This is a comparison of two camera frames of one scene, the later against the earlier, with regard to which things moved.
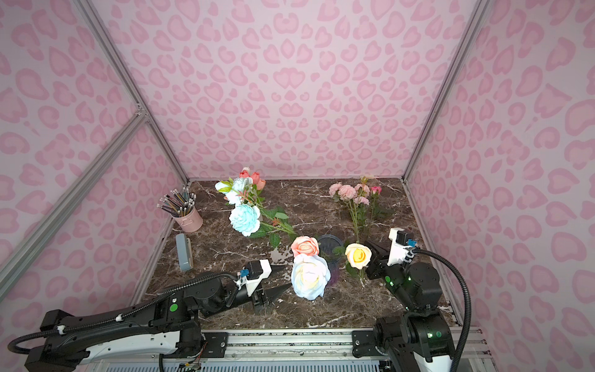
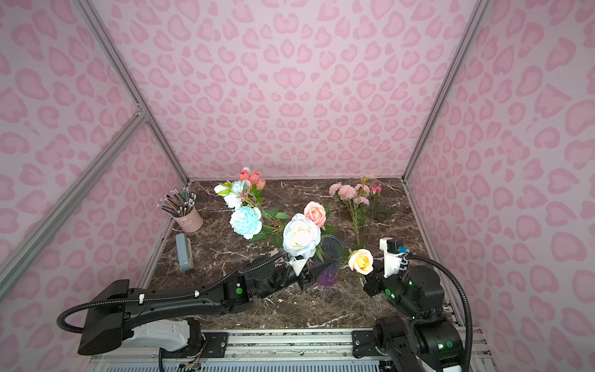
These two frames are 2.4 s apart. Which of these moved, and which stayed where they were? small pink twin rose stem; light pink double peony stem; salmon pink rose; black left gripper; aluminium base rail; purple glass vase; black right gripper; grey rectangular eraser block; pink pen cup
Moved: salmon pink rose; black left gripper; black right gripper
Stayed: small pink twin rose stem; purple glass vase; pink pen cup; grey rectangular eraser block; light pink double peony stem; aluminium base rail
